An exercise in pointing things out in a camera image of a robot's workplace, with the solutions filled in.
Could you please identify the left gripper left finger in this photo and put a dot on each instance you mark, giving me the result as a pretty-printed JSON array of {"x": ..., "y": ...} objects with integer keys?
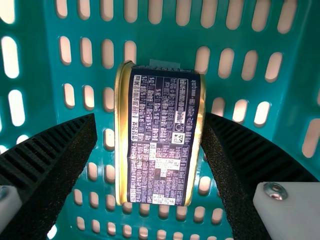
[{"x": 37, "y": 175}]

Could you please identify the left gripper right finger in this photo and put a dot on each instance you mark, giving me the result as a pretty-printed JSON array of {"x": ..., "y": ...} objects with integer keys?
[{"x": 250, "y": 180}]

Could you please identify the rectangular tin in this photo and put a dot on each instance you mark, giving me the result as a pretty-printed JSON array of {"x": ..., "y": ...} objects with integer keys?
[{"x": 160, "y": 130}]

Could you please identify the teal shopping basket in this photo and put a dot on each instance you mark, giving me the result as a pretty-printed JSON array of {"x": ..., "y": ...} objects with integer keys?
[{"x": 37, "y": 75}]

